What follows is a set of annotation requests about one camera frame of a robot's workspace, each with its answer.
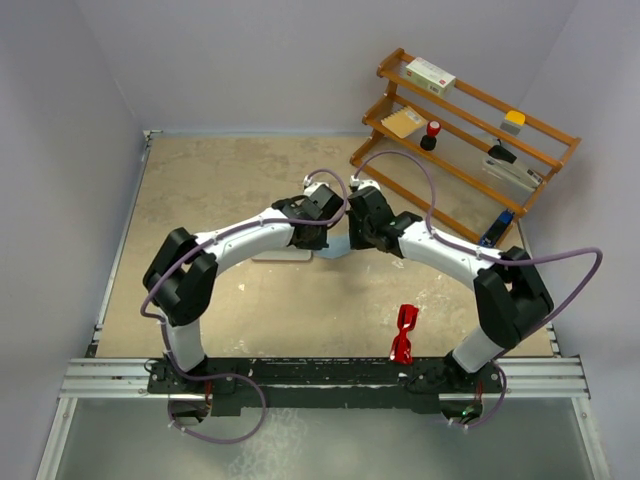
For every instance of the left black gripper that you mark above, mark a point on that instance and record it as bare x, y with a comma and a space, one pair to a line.
316, 244

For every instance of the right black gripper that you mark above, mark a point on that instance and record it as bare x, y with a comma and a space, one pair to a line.
356, 243

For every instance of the blue cleaning cloth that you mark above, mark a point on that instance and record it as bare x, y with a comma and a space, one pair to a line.
337, 247

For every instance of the pink glasses case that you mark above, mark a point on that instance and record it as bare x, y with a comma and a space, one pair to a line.
284, 255

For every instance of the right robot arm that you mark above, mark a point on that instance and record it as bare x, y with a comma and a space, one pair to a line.
511, 299

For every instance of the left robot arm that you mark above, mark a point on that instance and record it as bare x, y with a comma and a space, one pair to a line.
180, 279

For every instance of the red sunglasses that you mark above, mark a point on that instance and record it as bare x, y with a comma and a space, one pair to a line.
401, 345

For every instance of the red black stamp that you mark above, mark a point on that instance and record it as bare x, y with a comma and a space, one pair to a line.
429, 139

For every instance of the wooden three-tier shelf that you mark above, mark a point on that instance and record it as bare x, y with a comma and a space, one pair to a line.
451, 178

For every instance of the brown envelope packet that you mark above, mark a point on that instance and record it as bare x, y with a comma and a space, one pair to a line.
403, 122

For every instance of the blue stapler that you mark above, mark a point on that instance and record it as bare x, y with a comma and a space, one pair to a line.
497, 230

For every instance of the black stapler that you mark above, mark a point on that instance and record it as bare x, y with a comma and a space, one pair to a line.
500, 153

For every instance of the white green box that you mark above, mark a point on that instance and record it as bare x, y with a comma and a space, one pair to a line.
429, 77

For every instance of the yellow grey sponge block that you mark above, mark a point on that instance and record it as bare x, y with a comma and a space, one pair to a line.
513, 122

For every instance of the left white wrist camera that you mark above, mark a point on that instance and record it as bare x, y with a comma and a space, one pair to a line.
310, 186

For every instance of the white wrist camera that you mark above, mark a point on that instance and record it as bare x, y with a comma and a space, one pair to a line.
357, 184
310, 186

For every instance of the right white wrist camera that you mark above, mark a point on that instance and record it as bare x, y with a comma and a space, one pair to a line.
357, 184

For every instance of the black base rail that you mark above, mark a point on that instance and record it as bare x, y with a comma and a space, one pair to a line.
429, 385

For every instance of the aluminium frame rail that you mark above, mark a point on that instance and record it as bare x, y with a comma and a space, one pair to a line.
534, 378

